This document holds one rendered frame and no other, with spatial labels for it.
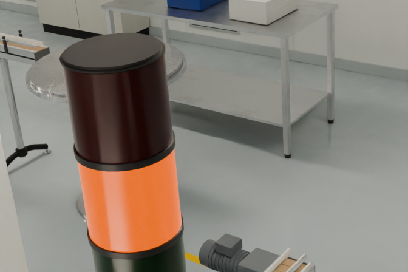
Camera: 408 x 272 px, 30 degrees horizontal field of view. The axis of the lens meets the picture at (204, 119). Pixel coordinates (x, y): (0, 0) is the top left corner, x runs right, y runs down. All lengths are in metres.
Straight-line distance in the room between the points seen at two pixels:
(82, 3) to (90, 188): 7.41
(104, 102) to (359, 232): 4.13
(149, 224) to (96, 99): 0.07
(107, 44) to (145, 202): 0.08
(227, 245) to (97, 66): 2.33
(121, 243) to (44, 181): 4.88
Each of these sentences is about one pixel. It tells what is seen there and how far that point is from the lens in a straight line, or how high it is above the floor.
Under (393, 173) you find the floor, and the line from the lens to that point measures 5.05.
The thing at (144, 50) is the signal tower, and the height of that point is 2.35.
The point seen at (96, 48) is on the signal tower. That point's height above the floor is 2.35.
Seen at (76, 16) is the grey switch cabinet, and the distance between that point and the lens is 7.90.
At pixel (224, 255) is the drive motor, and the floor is 0.92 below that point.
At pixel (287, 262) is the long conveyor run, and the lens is 2.62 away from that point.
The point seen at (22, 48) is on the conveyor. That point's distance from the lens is 4.96.
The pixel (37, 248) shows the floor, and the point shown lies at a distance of 4.58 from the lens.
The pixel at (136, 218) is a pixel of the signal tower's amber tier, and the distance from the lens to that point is 0.37.
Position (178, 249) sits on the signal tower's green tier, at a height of 2.24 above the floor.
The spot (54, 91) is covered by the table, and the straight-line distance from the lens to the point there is 4.19.
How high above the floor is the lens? 2.47
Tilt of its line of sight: 25 degrees down
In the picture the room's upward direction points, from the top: 5 degrees counter-clockwise
